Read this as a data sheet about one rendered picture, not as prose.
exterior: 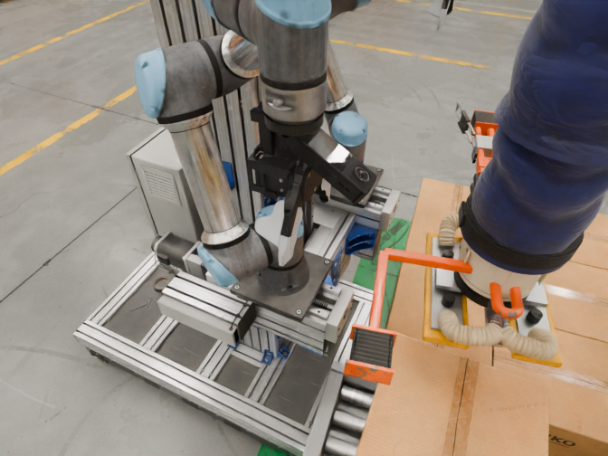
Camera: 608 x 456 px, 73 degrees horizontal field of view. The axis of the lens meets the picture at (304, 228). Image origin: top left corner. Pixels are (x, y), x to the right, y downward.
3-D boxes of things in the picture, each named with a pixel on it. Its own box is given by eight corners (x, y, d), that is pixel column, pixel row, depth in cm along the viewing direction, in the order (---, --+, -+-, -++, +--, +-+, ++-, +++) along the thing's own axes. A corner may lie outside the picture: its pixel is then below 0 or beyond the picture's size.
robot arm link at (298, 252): (313, 255, 111) (313, 218, 101) (270, 278, 105) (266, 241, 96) (288, 229, 118) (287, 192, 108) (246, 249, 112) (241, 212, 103)
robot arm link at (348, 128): (332, 166, 139) (335, 130, 129) (327, 143, 148) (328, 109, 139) (367, 164, 140) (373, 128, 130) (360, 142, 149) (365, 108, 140)
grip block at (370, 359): (390, 385, 75) (394, 373, 72) (343, 375, 77) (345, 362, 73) (394, 345, 81) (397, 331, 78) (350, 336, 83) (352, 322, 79)
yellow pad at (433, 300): (468, 350, 92) (474, 338, 88) (422, 341, 94) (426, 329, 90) (462, 242, 115) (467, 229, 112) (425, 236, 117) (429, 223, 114)
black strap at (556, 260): (587, 280, 77) (598, 267, 75) (459, 259, 81) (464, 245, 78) (563, 203, 93) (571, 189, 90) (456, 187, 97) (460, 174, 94)
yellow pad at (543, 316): (559, 369, 89) (570, 357, 85) (510, 359, 90) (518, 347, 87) (535, 253, 112) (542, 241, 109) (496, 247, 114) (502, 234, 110)
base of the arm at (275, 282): (246, 284, 116) (242, 261, 109) (272, 248, 126) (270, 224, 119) (295, 303, 111) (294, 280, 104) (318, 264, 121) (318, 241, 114)
